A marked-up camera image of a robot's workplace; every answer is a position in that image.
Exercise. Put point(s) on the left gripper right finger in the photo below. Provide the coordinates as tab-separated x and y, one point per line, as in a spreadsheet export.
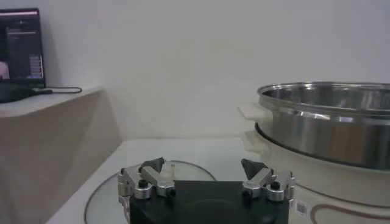
262	179

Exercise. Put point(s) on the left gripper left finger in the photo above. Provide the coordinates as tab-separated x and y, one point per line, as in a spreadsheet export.
152	179

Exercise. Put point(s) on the round glass pot lid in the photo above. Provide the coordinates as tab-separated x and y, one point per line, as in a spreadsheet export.
103	207

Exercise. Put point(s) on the steel steamer basket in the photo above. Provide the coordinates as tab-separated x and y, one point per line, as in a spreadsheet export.
335	143

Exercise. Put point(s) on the cream electric cooking pot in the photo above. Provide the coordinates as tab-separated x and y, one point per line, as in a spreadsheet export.
335	188

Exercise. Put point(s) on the black laptop with dark screen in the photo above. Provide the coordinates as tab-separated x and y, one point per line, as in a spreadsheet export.
21	45

